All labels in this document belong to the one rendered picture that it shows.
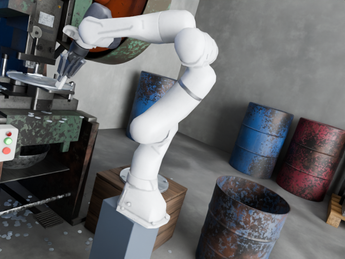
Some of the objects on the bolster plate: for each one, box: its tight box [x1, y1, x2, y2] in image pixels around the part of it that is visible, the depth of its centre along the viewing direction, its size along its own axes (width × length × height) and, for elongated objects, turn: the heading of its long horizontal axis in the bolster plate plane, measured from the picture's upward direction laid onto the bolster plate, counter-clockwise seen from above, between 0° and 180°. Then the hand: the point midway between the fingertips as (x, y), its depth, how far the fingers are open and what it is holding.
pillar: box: [0, 58, 8, 77], centre depth 132 cm, size 2×2×14 cm
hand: (60, 81), depth 122 cm, fingers closed
